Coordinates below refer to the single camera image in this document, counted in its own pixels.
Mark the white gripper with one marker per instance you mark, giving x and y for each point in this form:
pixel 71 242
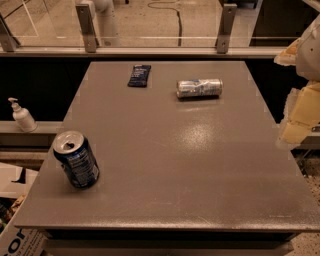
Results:
pixel 310 55

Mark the blue pepsi can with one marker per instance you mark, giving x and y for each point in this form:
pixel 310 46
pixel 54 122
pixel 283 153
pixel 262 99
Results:
pixel 73 150

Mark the silver redbull can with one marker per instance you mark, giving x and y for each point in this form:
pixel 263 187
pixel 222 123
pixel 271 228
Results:
pixel 199 88

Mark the dark blue snack packet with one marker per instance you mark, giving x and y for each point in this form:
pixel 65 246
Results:
pixel 139 76

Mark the white pipe behind glass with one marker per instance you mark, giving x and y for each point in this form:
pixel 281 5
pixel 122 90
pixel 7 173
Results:
pixel 106 20

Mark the white pump dispenser bottle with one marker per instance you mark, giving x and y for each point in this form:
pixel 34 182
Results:
pixel 22 116

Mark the white cardboard box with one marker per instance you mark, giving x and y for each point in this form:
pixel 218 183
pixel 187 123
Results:
pixel 15 183

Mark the right metal railing bracket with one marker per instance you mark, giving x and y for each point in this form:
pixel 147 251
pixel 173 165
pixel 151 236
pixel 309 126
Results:
pixel 225 28

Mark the metal railing bracket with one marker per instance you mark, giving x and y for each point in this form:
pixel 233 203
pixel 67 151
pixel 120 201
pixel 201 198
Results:
pixel 225 28
pixel 85 11
pixel 7 41

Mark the middle metal railing bracket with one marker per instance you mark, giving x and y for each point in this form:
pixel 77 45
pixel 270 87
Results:
pixel 85 11

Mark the left metal railing bracket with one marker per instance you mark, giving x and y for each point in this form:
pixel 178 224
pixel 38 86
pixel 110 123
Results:
pixel 7 41

